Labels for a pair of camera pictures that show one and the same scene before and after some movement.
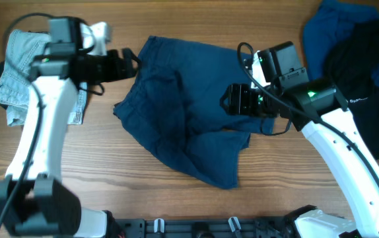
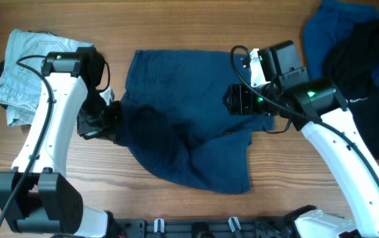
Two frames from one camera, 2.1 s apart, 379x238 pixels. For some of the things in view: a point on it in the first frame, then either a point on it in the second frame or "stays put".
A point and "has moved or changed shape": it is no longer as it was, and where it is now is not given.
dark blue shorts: [174, 105] has moved or changed shape
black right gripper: [238, 100] stays put
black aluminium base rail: [274, 227] stays put
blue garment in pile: [328, 20] stays put
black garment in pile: [349, 61] stays put
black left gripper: [115, 71] to [88, 129]
